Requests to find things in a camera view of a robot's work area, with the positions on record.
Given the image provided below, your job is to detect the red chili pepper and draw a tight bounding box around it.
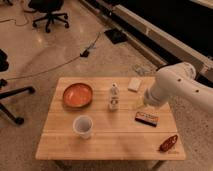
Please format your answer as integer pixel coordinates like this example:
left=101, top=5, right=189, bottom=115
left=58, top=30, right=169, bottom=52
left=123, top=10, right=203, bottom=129
left=159, top=135, right=178, bottom=152

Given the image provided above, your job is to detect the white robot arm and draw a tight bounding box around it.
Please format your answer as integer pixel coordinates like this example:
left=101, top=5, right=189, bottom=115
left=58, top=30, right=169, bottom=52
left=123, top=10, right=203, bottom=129
left=134, top=62, right=213, bottom=114

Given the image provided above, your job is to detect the dark candy box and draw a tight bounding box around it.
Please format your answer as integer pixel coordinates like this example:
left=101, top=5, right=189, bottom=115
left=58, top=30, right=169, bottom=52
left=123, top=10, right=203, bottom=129
left=135, top=112, right=158, bottom=127

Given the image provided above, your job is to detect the white rectangular block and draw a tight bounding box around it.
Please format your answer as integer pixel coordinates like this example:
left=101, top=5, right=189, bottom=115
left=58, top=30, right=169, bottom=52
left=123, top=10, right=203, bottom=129
left=128, top=78, right=141, bottom=92

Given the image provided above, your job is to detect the small white bottle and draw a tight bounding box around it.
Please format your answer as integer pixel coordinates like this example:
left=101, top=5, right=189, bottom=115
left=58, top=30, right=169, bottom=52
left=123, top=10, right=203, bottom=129
left=108, top=83, right=119, bottom=111

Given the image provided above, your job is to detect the wooden table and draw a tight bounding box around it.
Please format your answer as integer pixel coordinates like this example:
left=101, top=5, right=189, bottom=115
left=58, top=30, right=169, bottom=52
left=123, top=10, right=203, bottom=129
left=36, top=77, right=186, bottom=161

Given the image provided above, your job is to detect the white plastic cup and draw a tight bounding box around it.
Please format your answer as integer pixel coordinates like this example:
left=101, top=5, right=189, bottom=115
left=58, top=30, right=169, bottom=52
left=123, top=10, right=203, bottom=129
left=73, top=115, right=93, bottom=139

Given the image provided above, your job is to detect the orange wooden bowl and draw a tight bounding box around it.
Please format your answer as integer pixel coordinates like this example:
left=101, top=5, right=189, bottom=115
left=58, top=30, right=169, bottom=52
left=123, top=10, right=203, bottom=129
left=63, top=83, right=93, bottom=108

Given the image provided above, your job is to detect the black floor mat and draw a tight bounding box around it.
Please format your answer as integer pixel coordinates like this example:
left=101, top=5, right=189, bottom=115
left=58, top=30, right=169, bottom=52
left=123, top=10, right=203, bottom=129
left=105, top=29, right=127, bottom=44

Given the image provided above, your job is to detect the black chair base left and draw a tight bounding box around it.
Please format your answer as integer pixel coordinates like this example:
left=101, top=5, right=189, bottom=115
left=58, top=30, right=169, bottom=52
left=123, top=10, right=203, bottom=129
left=0, top=86, right=36, bottom=126

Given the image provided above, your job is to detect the black office chair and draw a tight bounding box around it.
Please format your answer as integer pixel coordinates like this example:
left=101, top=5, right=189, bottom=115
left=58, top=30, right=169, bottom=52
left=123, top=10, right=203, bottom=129
left=28, top=0, right=69, bottom=33

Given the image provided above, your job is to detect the black floor cable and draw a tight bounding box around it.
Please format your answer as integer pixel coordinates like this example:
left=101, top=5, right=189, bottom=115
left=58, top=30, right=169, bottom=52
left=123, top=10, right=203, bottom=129
left=5, top=31, right=103, bottom=82

